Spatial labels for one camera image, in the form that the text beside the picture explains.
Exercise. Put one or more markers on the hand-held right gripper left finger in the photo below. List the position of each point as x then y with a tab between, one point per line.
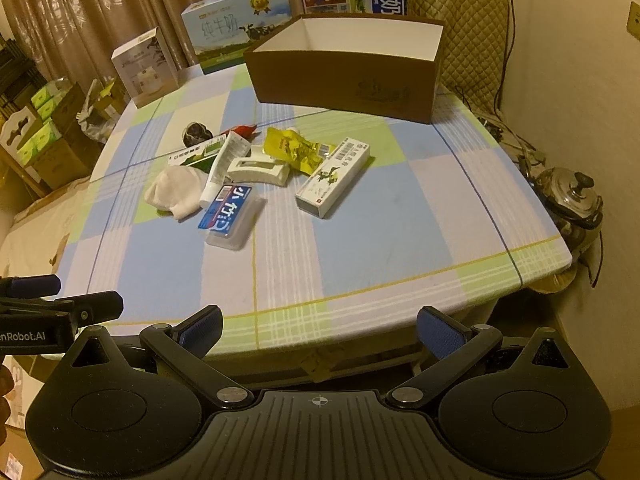
202	332

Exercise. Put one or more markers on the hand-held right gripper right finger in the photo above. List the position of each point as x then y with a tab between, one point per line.
442	332

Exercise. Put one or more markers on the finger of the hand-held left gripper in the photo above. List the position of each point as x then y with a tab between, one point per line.
95	306
30	286

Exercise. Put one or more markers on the clear case with blue label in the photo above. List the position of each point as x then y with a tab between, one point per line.
227	212

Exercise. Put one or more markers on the white tube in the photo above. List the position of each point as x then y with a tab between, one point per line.
222	167

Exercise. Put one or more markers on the white plastic holder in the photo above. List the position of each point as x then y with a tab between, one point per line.
260	170

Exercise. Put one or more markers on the green and white box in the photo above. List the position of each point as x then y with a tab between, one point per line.
192	156

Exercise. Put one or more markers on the long white medicine box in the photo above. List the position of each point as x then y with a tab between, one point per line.
330	180

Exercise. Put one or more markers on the black snack packet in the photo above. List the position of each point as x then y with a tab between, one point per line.
196	132

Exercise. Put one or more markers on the yellow snack packet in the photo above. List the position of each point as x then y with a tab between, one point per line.
290	147

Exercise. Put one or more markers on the red snack packet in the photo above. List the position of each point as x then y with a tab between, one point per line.
246	131

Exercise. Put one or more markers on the brown cardboard box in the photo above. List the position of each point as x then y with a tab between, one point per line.
340	85

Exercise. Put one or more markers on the person's left hand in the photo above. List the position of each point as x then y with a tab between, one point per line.
4	385

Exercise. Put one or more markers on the stack of green packets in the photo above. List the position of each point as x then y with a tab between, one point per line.
42	110

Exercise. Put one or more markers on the metal kettle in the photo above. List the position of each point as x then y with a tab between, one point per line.
570	200

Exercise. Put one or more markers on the plastic bag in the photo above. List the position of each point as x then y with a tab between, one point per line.
97	110

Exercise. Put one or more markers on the black rack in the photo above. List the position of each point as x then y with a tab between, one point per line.
12	70

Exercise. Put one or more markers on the white appliance box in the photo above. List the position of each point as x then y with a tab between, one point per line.
145	70

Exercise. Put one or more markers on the brown curtain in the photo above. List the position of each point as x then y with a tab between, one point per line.
100	0

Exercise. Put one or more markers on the light blue milk carton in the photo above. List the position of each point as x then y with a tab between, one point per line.
225	30

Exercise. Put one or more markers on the beige quilted chair cover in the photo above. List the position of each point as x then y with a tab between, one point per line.
470	25

